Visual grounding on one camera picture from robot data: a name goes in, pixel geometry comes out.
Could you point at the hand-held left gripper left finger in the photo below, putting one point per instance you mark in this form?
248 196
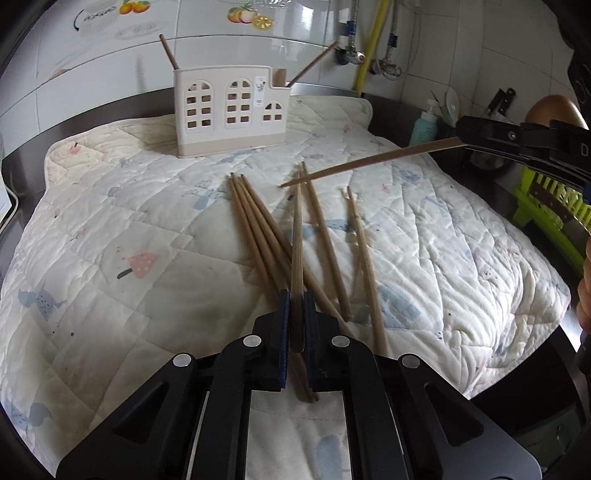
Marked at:
282 327

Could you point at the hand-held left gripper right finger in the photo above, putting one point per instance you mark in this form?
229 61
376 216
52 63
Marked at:
308 332

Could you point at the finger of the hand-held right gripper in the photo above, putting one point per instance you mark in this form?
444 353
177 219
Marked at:
489 131

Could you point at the tapered wooden chopstick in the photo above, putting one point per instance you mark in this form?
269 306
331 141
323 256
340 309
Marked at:
168 50
314 63
369 162
298 267

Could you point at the bunch of wooden chopsticks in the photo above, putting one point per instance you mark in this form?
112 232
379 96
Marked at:
258 230

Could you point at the cream plastic utensil holder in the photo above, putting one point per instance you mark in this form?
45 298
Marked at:
221 144

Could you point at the person's right hand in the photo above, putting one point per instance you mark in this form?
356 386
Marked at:
584 302

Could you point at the brown round wooden bowl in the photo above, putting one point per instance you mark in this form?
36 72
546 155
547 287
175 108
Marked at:
551 110

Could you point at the green plastic rack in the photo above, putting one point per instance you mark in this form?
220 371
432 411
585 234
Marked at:
554 198

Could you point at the teal pump bottle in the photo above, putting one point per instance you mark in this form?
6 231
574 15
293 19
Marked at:
424 127

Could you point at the metal angle valve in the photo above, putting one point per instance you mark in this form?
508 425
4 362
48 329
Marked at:
390 64

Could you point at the yellow pipe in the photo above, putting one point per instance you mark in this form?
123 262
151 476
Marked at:
369 46

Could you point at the water valve with red knob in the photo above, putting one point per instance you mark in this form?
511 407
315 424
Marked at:
351 55

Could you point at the white printed quilted blanket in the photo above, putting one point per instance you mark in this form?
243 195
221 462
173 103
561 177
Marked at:
138 207

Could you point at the white countertop appliance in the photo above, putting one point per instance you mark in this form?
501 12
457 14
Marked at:
5 207

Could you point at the peach and lemon wall sticker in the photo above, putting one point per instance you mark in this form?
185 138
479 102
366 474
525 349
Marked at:
249 17

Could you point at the orange fruit wall sticker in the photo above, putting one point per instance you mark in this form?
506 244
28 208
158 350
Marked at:
134 6

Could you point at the bowl wall sticker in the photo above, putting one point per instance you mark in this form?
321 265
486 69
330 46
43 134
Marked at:
97 18

